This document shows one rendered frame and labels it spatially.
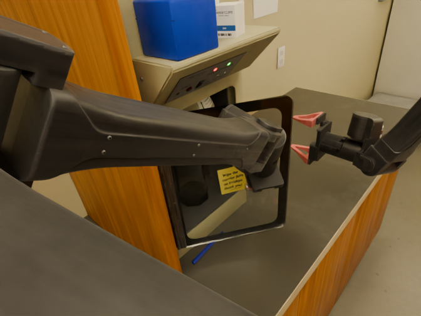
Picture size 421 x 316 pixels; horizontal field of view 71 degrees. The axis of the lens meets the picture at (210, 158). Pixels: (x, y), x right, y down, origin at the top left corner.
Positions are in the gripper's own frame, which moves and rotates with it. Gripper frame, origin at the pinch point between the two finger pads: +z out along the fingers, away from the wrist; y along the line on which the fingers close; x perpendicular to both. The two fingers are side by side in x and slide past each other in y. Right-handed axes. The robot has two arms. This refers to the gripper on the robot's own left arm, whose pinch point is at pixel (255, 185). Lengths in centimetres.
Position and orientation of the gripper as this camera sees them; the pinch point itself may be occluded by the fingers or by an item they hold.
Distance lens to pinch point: 69.2
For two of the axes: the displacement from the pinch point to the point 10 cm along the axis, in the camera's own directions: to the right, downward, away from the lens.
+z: 0.0, 5.3, 8.5
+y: 2.1, 8.3, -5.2
